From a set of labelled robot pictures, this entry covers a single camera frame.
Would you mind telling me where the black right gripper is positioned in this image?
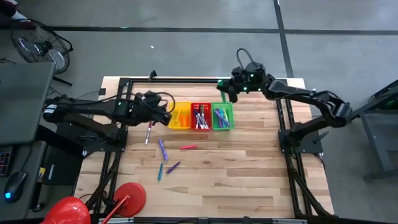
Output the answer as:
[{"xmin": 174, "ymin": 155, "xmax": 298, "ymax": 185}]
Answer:
[{"xmin": 216, "ymin": 62, "xmax": 269, "ymax": 104}]

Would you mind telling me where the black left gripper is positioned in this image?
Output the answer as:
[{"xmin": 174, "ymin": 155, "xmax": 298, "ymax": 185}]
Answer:
[{"xmin": 132, "ymin": 90, "xmax": 173, "ymax": 127}]

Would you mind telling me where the yellow plastic basket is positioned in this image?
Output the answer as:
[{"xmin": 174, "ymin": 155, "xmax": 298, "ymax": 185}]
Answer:
[{"xmin": 168, "ymin": 101, "xmax": 192, "ymax": 130}]

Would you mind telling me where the dark red cap marker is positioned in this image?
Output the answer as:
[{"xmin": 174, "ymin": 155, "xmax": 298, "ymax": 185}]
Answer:
[{"xmin": 144, "ymin": 121, "xmax": 154, "ymax": 146}]

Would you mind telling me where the red plastic basket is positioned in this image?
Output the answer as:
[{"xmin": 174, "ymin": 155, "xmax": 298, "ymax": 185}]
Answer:
[{"xmin": 190, "ymin": 101, "xmax": 213, "ymax": 131}]

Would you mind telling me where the green plastic basket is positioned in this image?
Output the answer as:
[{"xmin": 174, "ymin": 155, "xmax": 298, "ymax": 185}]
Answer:
[{"xmin": 211, "ymin": 101, "xmax": 235, "ymax": 131}]

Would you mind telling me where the purple slim highlighter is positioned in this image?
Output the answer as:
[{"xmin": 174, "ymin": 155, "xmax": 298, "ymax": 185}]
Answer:
[{"xmin": 165, "ymin": 160, "xmax": 182, "ymax": 175}]

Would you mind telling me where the black power box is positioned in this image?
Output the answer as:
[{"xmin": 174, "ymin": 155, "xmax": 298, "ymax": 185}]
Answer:
[{"xmin": 42, "ymin": 145, "xmax": 84, "ymax": 187}]

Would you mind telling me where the grey desk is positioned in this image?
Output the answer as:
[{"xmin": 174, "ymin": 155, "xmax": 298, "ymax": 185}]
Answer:
[{"xmin": 0, "ymin": 61, "xmax": 56, "ymax": 147}]

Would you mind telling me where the black floor fan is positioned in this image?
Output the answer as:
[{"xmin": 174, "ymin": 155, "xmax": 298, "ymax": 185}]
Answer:
[{"xmin": 11, "ymin": 17, "xmax": 75, "ymax": 87}]

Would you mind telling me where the dark metal stand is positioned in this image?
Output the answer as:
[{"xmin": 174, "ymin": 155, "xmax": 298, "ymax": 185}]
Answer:
[{"xmin": 342, "ymin": 79, "xmax": 398, "ymax": 182}]

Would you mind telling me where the black computer mouse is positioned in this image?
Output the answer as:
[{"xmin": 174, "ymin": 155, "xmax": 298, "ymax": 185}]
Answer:
[{"xmin": 2, "ymin": 170, "xmax": 29, "ymax": 204}]

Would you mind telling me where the black keyboard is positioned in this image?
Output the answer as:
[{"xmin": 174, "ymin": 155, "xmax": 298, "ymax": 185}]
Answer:
[{"xmin": 0, "ymin": 145, "xmax": 14, "ymax": 179}]

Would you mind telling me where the person's leg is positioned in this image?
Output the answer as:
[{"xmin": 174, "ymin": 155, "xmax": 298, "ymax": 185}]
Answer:
[{"xmin": 0, "ymin": 0, "xmax": 34, "ymax": 23}]

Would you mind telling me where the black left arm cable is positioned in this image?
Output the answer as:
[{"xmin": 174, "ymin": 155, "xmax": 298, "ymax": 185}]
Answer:
[{"xmin": 74, "ymin": 91, "xmax": 177, "ymax": 110}]

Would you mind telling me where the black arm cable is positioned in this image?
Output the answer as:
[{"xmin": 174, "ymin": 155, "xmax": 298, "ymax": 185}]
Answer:
[
  {"xmin": 74, "ymin": 91, "xmax": 177, "ymax": 110},
  {"xmin": 235, "ymin": 48, "xmax": 254, "ymax": 71}
]

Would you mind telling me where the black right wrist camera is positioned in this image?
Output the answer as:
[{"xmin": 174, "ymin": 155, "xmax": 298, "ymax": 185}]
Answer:
[{"xmin": 245, "ymin": 61, "xmax": 267, "ymax": 82}]

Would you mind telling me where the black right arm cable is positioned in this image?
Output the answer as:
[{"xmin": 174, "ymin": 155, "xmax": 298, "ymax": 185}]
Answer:
[{"xmin": 235, "ymin": 48, "xmax": 254, "ymax": 71}]

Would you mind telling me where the black aluminium table frame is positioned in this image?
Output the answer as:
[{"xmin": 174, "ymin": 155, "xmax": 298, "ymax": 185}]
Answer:
[{"xmin": 83, "ymin": 76, "xmax": 336, "ymax": 224}]

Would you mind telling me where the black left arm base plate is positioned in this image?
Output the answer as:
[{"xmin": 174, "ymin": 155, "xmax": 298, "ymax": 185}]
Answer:
[{"xmin": 57, "ymin": 121, "xmax": 129, "ymax": 153}]

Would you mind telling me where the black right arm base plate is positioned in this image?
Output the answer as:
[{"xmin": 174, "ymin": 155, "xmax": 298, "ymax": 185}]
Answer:
[{"xmin": 278, "ymin": 128, "xmax": 325, "ymax": 155}]

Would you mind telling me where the silver aluminium rail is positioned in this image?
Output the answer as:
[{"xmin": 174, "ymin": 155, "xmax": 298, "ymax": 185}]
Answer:
[{"xmin": 99, "ymin": 217, "xmax": 308, "ymax": 224}]

